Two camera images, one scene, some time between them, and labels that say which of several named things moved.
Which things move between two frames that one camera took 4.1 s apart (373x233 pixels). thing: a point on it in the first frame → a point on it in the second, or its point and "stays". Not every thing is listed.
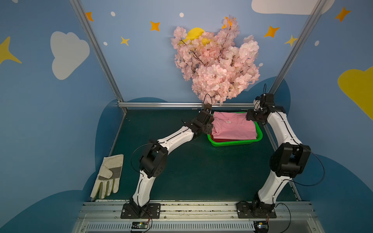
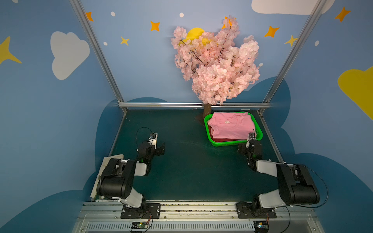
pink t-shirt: [234, 125] stays
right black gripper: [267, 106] → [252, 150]
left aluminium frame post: [99, 51] stays
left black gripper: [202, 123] → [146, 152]
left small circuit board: [139, 225] stays
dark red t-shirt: [222, 140] stays
